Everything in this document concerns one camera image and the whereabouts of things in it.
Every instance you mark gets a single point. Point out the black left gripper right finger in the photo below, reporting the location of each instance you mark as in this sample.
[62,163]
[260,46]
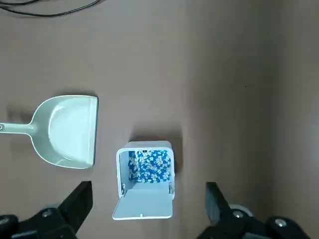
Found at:
[249,229]

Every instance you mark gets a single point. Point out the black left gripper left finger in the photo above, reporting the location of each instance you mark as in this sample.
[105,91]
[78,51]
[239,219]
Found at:
[37,224]

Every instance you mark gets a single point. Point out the blue white capsule pile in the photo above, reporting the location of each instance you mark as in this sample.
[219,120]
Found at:
[149,166]

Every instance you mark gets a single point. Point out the pale green plastic dustpan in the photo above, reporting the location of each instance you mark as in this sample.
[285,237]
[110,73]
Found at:
[69,129]

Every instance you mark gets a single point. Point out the white flip-lid trash can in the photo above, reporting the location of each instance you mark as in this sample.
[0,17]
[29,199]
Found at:
[147,201]

